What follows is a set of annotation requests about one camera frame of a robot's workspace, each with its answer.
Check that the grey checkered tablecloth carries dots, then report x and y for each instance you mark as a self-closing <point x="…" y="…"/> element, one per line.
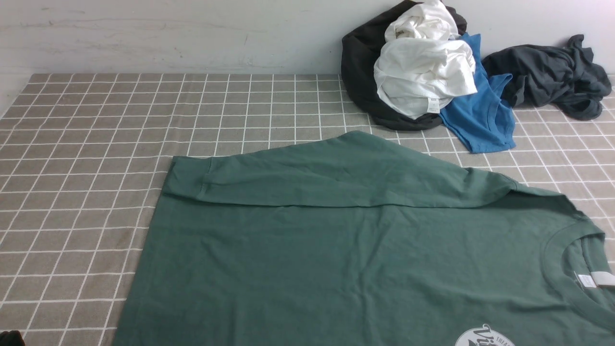
<point x="83" y="157"/>

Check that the white crumpled shirt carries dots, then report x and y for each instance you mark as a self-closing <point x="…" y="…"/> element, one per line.
<point x="423" y="64"/>

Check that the dark grey crumpled shirt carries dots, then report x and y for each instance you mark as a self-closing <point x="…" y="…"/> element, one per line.
<point x="566" y="77"/>

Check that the black garment in pile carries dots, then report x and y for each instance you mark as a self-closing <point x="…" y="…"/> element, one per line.
<point x="360" y="50"/>

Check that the blue t-shirt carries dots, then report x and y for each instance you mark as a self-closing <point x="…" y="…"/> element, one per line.
<point x="482" y="121"/>

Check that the green long-sleeved shirt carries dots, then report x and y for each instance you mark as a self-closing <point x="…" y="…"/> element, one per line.
<point x="357" y="241"/>

